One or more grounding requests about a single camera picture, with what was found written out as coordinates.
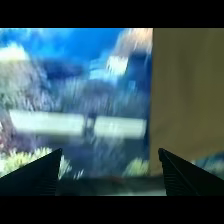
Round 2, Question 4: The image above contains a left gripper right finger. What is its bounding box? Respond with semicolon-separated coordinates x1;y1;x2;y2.
157;147;224;197

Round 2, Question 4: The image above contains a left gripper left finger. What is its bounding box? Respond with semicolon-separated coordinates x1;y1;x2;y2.
0;148;64;197

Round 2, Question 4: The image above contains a brown garment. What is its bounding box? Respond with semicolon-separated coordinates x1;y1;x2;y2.
148;28;224;176

